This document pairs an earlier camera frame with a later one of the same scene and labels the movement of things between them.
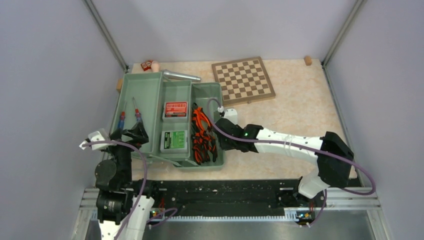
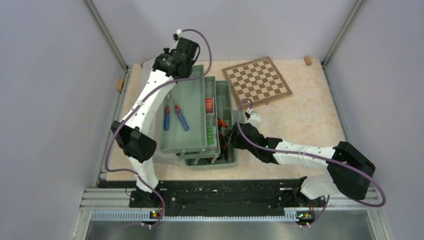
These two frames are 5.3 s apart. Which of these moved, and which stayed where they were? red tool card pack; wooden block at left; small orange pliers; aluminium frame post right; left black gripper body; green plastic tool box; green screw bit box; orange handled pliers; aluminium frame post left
Moved: red tool card pack; left black gripper body; green screw bit box; green plastic tool box; orange handled pliers; small orange pliers
Stayed: wooden block at left; aluminium frame post left; aluminium frame post right
